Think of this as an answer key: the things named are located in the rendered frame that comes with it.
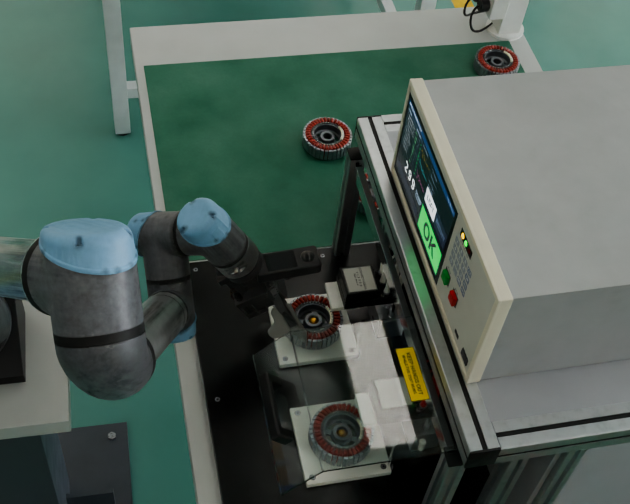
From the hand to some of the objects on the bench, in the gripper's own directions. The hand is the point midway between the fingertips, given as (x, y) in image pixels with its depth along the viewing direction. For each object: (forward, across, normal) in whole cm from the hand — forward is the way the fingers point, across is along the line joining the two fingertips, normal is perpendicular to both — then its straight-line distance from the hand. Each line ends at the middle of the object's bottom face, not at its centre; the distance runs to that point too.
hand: (301, 308), depth 181 cm
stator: (+7, 0, -1) cm, 7 cm away
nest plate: (+8, +24, -2) cm, 26 cm away
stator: (+17, -51, +10) cm, 55 cm away
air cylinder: (+15, 0, +11) cm, 19 cm away
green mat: (+22, -52, +17) cm, 59 cm away
